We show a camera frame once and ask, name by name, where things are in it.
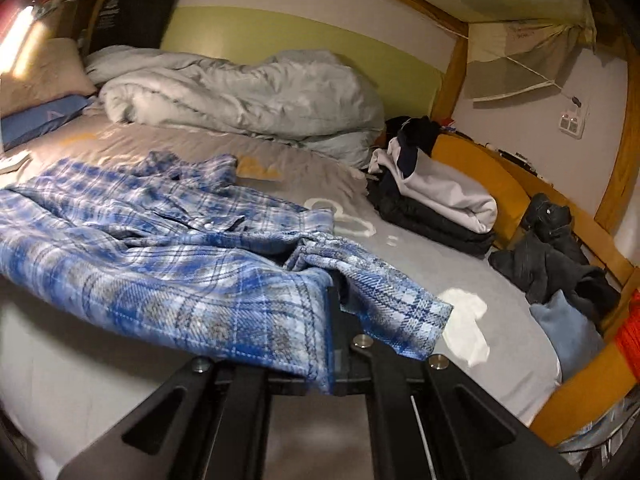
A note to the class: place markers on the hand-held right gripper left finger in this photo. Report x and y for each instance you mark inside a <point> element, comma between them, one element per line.
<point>235,410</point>

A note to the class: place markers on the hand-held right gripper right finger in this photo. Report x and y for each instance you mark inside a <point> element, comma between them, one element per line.
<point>390,395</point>

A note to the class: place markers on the blue plaid flannel shirt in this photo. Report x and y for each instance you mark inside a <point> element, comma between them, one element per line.
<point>150,260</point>

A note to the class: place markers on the grey printed bed sheet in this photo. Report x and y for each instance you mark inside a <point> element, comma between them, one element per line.
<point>425,270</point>

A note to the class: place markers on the black folded garment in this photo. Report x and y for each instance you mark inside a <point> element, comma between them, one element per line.
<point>425,225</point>

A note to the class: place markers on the light blue cloth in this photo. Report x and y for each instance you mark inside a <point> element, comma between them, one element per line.
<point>570,335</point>

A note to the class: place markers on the dark grey jeans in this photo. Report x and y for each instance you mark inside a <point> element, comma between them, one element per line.
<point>550,260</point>

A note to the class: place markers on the white folded garment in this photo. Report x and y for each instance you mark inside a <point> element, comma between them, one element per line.
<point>445,190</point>

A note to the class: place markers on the orange red cloth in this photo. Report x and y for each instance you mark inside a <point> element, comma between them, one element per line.
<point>630,335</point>

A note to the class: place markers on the black crumpled garment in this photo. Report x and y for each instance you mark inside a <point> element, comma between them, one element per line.
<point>415,132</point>

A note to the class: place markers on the light grey crumpled duvet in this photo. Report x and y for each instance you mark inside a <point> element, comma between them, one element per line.
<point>250,95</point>

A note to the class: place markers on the white LED desk lamp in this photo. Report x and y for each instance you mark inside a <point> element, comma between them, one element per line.
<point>12,162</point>

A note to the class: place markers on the blue pillow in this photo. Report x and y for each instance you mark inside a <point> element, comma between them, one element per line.
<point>40,122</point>

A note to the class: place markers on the beige bed curtain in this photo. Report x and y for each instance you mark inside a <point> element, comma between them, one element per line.
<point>530,55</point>

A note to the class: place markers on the beige pillow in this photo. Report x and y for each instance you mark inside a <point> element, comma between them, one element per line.
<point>40,80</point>

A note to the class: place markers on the black hanging bag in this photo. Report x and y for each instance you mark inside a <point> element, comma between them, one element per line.
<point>135,10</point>

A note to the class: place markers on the wooden bed frame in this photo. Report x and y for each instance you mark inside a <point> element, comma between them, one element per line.
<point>480,175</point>

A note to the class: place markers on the white wall socket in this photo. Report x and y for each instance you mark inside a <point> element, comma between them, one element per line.
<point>574,120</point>

